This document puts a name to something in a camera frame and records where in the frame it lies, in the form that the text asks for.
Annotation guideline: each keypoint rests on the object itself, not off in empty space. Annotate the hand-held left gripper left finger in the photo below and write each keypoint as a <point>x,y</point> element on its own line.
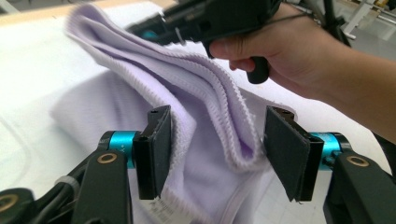
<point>154,155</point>

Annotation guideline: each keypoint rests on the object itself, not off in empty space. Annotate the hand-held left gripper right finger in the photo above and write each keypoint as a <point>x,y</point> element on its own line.
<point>289,155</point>

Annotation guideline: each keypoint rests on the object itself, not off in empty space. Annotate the lavender cat-print garment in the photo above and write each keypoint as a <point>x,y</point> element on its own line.
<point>193,102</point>

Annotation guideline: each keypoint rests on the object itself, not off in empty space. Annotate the white grid mat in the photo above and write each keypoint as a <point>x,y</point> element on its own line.
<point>31,77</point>

